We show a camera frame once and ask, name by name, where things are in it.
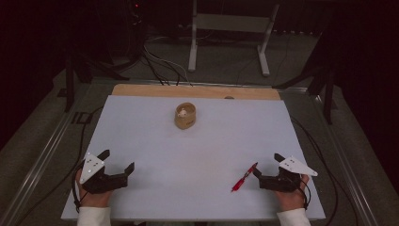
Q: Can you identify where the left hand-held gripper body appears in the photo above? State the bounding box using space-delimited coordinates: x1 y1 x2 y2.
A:
79 153 129 195

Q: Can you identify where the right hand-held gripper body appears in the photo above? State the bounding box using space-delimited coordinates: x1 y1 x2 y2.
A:
259 155 318 193

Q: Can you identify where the red pen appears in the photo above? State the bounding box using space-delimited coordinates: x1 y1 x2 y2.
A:
231 162 259 193

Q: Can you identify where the wooden pen holder cup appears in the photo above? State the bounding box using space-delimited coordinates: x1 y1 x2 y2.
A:
174 102 198 130

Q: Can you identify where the person's left hand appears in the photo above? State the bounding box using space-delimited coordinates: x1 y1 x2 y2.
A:
74 168 114 208

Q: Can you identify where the person's right hand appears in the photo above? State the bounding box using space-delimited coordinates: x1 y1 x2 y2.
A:
275 174 311 212

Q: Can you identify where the white table mat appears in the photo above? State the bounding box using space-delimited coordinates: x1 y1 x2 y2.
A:
60 94 327 221

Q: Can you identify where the black stand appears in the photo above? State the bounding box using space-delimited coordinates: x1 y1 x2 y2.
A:
63 53 130 113
274 29 338 125

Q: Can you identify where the dark equipment with red light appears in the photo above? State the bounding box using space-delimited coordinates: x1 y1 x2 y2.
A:
124 0 148 62

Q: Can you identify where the white metal stand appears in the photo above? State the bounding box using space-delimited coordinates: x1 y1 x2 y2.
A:
187 0 280 77

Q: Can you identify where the left hand-held gripper black cable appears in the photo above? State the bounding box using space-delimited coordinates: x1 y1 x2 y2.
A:
71 160 89 215

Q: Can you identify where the hand-held gripper black cable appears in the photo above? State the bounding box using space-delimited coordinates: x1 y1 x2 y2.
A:
290 115 359 226
71 160 89 215

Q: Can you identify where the black floor cable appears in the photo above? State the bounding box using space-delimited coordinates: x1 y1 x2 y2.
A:
14 105 105 226

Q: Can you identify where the right hand-held gripper black cable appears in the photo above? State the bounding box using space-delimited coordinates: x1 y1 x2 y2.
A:
290 115 359 226

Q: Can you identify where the metal floor rail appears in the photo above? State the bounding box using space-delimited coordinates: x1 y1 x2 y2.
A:
0 84 92 226
309 93 379 226

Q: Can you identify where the white floor cable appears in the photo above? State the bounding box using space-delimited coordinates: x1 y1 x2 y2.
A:
143 45 190 83

